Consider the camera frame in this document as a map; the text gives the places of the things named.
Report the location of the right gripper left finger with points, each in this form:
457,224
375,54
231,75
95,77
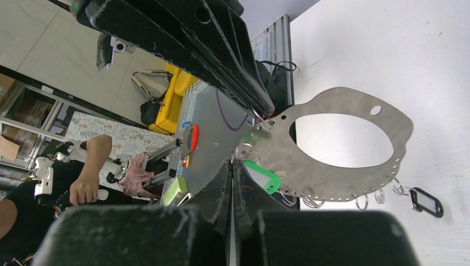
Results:
214,200

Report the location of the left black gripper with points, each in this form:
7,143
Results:
207,39

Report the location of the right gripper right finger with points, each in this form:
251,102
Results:
254,209

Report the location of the key with green tag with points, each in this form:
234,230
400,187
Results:
268,180

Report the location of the large metal keyring with clips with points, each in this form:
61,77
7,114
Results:
343,145

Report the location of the operator forearm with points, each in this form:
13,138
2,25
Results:
98,149

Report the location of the operator hand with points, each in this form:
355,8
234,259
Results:
84,189

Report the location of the red emergency stop button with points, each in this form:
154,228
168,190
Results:
189,140

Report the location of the yellow chair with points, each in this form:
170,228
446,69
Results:
167,117

